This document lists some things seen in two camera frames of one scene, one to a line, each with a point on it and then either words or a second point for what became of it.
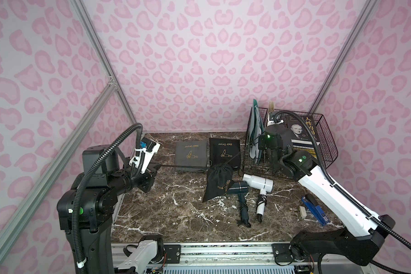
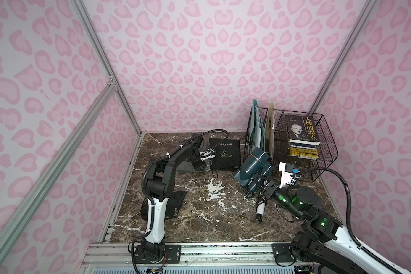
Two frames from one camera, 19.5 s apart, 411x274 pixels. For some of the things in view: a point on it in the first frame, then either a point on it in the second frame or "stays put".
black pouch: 224,150 stays put
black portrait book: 299,133 stays put
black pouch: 219,180 → 174,202
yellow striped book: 307,148 stays put
